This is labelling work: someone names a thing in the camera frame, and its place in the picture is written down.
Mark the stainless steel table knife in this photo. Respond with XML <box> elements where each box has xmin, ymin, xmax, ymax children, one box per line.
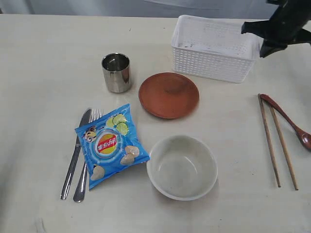
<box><xmin>60</xmin><ymin>108</ymin><xmax>92</xmax><ymax>200</ymax></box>

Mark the brown wooden spoon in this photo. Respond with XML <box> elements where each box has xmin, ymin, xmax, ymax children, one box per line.
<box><xmin>259</xmin><ymin>94</ymin><xmax>311</xmax><ymax>151</ymax></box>

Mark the blue chips snack bag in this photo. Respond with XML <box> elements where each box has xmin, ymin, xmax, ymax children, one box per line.
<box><xmin>75</xmin><ymin>104</ymin><xmax>150</xmax><ymax>189</ymax></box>

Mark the brown wooden chopstick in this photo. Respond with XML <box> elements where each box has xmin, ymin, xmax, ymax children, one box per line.
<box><xmin>258</xmin><ymin>94</ymin><xmax>281</xmax><ymax>187</ymax></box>
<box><xmin>269</xmin><ymin>106</ymin><xmax>299</xmax><ymax>191</ymax></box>

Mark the stainless steel cup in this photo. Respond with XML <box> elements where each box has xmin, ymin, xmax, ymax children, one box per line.
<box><xmin>101</xmin><ymin>53</ymin><xmax>132</xmax><ymax>93</ymax></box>

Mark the white ceramic bowl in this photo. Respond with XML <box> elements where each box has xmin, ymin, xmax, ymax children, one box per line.
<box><xmin>146</xmin><ymin>135</ymin><xmax>218</xmax><ymax>201</ymax></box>

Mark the white perforated plastic basket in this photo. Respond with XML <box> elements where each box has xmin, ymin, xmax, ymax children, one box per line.
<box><xmin>171</xmin><ymin>15</ymin><xmax>260</xmax><ymax>83</ymax></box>

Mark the stainless steel fork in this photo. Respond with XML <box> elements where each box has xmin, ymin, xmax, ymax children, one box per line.
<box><xmin>73</xmin><ymin>109</ymin><xmax>102</xmax><ymax>202</ymax></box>

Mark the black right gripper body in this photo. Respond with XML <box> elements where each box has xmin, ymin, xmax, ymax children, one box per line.
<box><xmin>241</xmin><ymin>0</ymin><xmax>311</xmax><ymax>45</ymax></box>

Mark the round brown wooden plate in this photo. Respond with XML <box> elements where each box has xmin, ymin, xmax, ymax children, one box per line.
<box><xmin>138</xmin><ymin>72</ymin><xmax>199</xmax><ymax>119</ymax></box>

